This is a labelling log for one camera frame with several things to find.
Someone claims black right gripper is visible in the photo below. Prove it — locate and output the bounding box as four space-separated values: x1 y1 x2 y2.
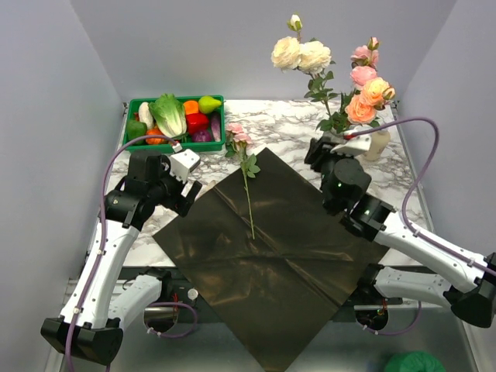
303 135 357 210

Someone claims light pink flower stem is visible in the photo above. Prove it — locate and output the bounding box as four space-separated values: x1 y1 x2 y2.
226 123 260 239

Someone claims salmon pink flower stem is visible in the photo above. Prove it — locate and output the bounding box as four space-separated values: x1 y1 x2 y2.
331 77 396 133

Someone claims black wrapping paper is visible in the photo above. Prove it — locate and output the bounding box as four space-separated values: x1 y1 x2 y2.
154 150 387 371

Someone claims white flower stem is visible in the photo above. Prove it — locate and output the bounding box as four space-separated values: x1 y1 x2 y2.
270 14 338 131

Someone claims cream ribbon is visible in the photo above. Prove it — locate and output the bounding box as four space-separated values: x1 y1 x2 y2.
201 181 217 193

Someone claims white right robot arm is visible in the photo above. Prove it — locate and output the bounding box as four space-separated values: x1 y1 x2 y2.
304 136 495 329

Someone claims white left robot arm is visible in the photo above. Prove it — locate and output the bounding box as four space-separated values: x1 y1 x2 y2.
40 150 202 367

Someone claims white ribbed vase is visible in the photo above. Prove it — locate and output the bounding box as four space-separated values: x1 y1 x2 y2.
322 129 346 143

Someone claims purple onion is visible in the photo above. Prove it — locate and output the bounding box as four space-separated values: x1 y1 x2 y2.
191 129 213 143

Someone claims green plastic basket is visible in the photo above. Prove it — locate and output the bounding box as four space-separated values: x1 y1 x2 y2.
126 95 226 154

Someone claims red bell pepper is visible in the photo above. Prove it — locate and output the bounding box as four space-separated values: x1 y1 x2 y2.
185 112 210 135

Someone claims orange carrot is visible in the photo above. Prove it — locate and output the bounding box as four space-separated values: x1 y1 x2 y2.
145 127 167 146

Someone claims cream soap dispenser bottle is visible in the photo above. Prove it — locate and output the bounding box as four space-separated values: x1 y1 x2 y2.
363 129 391 161

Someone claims purple eggplant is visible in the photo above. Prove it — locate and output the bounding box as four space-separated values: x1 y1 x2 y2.
210 112 222 142

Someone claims green lettuce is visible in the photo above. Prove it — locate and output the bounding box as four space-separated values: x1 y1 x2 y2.
149 94 187 138

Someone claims orange fruit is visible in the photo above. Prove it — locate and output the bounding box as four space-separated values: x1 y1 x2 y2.
183 100 200 115

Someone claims green pear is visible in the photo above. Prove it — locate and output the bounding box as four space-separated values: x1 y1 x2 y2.
198 95 222 115

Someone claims green bell pepper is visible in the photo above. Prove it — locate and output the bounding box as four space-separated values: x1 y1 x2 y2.
126 119 148 142

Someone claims white radish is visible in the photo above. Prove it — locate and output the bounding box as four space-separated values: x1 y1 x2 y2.
138 102 155 129

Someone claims green cloth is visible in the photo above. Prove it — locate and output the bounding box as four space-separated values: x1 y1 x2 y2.
383 351 446 372

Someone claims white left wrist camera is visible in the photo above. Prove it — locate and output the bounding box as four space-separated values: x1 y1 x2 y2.
169 149 201 183

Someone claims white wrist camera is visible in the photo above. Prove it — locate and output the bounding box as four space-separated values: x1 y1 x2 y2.
331 133 371 157
169 149 201 183

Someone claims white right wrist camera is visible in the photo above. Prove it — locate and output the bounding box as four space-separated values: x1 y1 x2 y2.
331 133 371 157

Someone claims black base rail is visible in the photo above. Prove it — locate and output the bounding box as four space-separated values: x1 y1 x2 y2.
115 265 404 325

